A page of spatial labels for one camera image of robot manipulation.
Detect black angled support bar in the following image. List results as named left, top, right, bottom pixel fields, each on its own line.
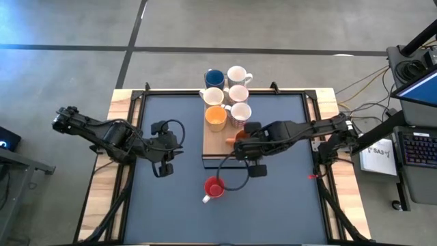
left=351, top=109, right=408, bottom=156

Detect black table edge frame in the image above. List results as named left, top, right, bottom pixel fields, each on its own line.
left=112, top=81, right=339, bottom=246

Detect wooden shelf with black legs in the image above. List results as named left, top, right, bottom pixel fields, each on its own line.
left=201, top=79, right=253, bottom=170

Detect green white patterned mug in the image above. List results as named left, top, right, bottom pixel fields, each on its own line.
left=226, top=65, right=254, bottom=88

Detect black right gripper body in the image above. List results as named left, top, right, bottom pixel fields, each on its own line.
left=242, top=121, right=274, bottom=178

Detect grey white patterned mug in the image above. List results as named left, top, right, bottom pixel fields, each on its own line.
left=223, top=84, right=250, bottom=105

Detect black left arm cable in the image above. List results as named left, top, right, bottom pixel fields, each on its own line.
left=163, top=118, right=186, bottom=156

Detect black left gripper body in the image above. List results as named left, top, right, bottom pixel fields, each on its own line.
left=146, top=120, right=179, bottom=178

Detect orange faceted mug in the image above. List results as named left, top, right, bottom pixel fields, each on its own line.
left=225, top=129, right=251, bottom=144

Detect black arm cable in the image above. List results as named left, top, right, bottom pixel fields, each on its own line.
left=216, top=152, right=253, bottom=192
left=163, top=118, right=186, bottom=156

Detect cream mug yellow rim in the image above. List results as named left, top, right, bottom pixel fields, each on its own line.
left=199, top=87, right=225, bottom=109

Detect white paper sheet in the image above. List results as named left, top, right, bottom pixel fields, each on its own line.
left=358, top=137, right=399, bottom=177

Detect red ribbed mug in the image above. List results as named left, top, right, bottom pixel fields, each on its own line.
left=201, top=176, right=227, bottom=204

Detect black electronic device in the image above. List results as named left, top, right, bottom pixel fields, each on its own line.
left=0, top=125, right=22, bottom=153

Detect yellow cable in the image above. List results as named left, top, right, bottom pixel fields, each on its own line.
left=336, top=64, right=390, bottom=137

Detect grey equipment cart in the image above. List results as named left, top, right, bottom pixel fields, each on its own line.
left=385, top=43, right=437, bottom=206

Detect grey blue table mat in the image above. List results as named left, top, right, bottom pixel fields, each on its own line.
left=122, top=92, right=329, bottom=245

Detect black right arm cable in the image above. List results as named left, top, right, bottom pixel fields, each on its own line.
left=216, top=152, right=253, bottom=192

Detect black diagonal frame strut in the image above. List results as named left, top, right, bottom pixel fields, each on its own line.
left=77, top=163, right=136, bottom=244
left=313, top=176, right=371, bottom=244

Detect yellow mug white handle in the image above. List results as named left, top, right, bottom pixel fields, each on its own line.
left=204, top=105, right=228, bottom=133

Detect red white patterned mug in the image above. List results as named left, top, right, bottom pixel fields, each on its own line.
left=224, top=102, right=253, bottom=130

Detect blue mug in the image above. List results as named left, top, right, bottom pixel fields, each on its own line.
left=203, top=68, right=226, bottom=90

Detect dark grey desk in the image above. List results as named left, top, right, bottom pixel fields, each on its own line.
left=0, top=146, right=56, bottom=246

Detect coiled black cable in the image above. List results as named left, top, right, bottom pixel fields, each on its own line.
left=395, top=59, right=427, bottom=82

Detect black backlit keyboard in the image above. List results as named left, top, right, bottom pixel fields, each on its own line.
left=395, top=131, right=437, bottom=169

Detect black pole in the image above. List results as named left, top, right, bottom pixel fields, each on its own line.
left=399, top=18, right=437, bottom=57

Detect laptop with blue screen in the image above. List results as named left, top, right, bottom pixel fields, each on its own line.
left=390, top=64, right=437, bottom=109

